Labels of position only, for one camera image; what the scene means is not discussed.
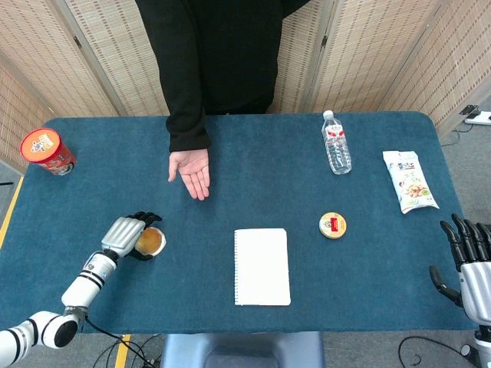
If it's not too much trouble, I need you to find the white snack bag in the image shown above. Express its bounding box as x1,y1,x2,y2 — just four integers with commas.
381,149,440,215

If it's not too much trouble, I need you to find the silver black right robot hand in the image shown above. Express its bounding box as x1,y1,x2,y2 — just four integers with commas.
428,213,491,327

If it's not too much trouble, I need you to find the blue tablecloth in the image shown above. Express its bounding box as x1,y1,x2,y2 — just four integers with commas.
0,110,479,335

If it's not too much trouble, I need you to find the white power strip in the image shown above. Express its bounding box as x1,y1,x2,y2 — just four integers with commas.
463,110,491,127

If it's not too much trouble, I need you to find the round yellow tin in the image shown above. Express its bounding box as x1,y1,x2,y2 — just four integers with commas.
318,211,348,241

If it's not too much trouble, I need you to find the white spiral notebook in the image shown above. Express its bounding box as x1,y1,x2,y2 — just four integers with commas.
233,228,292,307

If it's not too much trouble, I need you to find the woven bamboo folding screen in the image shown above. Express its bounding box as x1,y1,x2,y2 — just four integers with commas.
0,0,491,173

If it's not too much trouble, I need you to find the orange jelly cup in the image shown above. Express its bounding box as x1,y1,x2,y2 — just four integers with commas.
135,226,167,258

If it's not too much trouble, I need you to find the red instant noodle cup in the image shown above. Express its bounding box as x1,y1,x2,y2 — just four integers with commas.
19,127,77,177

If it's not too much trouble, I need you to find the black floor cable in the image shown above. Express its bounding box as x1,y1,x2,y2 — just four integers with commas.
397,336,477,368
84,317,159,368
440,122,472,148

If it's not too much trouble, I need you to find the person's bare right hand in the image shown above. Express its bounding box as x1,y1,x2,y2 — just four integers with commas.
167,148,212,202

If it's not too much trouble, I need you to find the person's black-clothed torso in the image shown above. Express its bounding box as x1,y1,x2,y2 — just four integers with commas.
134,0,312,116

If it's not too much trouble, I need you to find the person's black-sleeved right forearm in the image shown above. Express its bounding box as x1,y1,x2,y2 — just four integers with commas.
134,0,213,153

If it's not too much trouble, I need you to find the clear plastic water bottle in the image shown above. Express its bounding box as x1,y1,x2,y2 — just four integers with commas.
321,110,353,176

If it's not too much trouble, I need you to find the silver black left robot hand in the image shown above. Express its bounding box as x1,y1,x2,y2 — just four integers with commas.
101,211,163,262

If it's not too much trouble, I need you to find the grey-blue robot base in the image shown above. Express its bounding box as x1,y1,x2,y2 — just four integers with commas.
160,330,327,368

